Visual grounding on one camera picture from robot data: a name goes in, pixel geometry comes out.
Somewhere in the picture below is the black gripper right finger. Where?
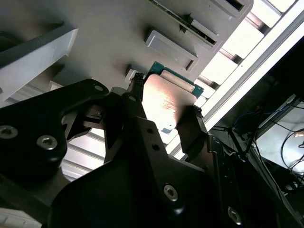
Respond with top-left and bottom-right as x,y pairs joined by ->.
176,105 -> 257,228

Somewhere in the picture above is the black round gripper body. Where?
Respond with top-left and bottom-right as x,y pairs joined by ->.
47,152 -> 222,228

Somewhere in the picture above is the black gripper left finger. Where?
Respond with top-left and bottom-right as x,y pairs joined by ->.
0,72 -> 186,215

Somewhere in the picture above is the silver CPU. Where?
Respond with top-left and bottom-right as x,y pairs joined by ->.
142,61 -> 205,133

